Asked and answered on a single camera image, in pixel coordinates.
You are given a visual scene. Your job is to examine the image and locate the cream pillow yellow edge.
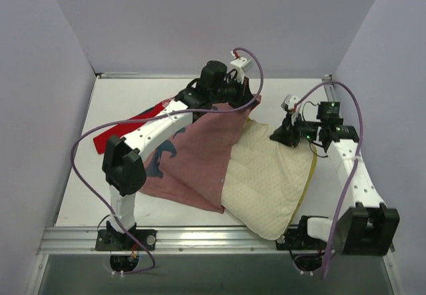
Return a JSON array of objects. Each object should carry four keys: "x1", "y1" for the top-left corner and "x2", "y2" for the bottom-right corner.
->
[{"x1": 221, "y1": 119, "x2": 317, "y2": 240}]

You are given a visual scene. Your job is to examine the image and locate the red pink printed pillowcase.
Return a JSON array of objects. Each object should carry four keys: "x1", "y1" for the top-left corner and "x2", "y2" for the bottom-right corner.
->
[{"x1": 94, "y1": 100, "x2": 257, "y2": 212}]

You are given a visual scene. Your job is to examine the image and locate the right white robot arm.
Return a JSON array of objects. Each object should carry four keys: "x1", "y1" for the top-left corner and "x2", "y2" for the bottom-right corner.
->
[{"x1": 270, "y1": 95, "x2": 400, "y2": 256}]

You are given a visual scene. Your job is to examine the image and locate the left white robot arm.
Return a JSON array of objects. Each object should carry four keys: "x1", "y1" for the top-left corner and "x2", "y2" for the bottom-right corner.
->
[{"x1": 102, "y1": 57, "x2": 254, "y2": 249}]

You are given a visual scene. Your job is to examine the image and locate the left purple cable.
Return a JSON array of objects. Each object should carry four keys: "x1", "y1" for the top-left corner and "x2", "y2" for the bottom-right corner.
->
[{"x1": 70, "y1": 47, "x2": 264, "y2": 274}]

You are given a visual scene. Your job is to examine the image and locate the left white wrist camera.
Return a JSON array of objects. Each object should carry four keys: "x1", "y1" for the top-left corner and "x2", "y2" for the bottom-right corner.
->
[{"x1": 230, "y1": 51, "x2": 253, "y2": 75}]

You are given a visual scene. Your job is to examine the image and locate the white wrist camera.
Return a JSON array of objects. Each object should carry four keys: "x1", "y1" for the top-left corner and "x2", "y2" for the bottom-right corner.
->
[
  {"x1": 281, "y1": 95, "x2": 300, "y2": 125},
  {"x1": 230, "y1": 51, "x2": 253, "y2": 75}
]

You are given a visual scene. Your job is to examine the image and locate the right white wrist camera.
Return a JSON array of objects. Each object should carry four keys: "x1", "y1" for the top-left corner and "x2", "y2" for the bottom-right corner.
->
[{"x1": 281, "y1": 95, "x2": 300, "y2": 125}]

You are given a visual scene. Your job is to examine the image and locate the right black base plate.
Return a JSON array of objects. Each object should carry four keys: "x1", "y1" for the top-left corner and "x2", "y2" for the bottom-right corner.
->
[{"x1": 275, "y1": 215, "x2": 326, "y2": 251}]

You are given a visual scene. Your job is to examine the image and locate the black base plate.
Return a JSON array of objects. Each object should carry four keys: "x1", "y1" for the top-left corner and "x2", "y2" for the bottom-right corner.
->
[
  {"x1": 95, "y1": 228, "x2": 157, "y2": 252},
  {"x1": 275, "y1": 215, "x2": 326, "y2": 251}
]

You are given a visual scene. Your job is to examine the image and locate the aluminium front rail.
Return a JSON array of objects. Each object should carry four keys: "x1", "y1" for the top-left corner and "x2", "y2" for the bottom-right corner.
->
[{"x1": 38, "y1": 226, "x2": 323, "y2": 256}]

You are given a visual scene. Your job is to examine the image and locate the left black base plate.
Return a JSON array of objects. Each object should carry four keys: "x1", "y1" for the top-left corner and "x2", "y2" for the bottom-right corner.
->
[{"x1": 95, "y1": 228, "x2": 157, "y2": 252}]

